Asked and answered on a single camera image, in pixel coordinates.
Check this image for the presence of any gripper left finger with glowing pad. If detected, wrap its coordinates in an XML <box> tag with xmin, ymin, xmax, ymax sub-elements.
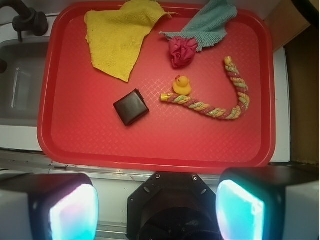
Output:
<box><xmin>0</xmin><ymin>173</ymin><xmax>99</xmax><ymax>240</ymax></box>

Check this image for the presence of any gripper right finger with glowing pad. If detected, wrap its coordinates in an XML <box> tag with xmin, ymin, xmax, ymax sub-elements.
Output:
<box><xmin>215</xmin><ymin>166</ymin><xmax>320</xmax><ymax>240</ymax></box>

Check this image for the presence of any yellow rubber duck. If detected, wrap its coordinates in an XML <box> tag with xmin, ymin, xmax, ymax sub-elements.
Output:
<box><xmin>172</xmin><ymin>75</ymin><xmax>192</xmax><ymax>96</ymax></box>

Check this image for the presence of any red plastic tray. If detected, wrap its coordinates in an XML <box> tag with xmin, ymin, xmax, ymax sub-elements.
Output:
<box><xmin>37</xmin><ymin>2</ymin><xmax>276</xmax><ymax>173</ymax></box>

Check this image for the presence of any grey sink basin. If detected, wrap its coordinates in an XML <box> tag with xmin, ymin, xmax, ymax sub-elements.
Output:
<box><xmin>0</xmin><ymin>37</ymin><xmax>50</xmax><ymax>127</ymax></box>

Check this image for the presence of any black leather wallet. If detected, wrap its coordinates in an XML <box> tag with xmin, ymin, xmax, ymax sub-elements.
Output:
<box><xmin>113</xmin><ymin>89</ymin><xmax>150</xmax><ymax>127</ymax></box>

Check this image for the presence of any crumpled magenta paper ball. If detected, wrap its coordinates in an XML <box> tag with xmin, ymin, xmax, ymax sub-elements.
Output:
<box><xmin>168</xmin><ymin>36</ymin><xmax>198</xmax><ymax>69</ymax></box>

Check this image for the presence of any yellow cloth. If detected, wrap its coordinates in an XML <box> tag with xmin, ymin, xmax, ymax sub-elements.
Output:
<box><xmin>84</xmin><ymin>0</ymin><xmax>172</xmax><ymax>83</ymax></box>

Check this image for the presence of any teal cloth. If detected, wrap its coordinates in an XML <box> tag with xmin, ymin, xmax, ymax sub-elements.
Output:
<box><xmin>159</xmin><ymin>0</ymin><xmax>238</xmax><ymax>52</ymax></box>

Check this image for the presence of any black faucet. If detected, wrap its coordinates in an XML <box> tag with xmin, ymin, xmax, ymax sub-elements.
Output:
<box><xmin>0</xmin><ymin>0</ymin><xmax>49</xmax><ymax>43</ymax></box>

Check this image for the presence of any multicolour twisted rope toy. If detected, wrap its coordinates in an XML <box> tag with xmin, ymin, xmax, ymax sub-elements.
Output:
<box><xmin>159</xmin><ymin>56</ymin><xmax>251</xmax><ymax>120</ymax></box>

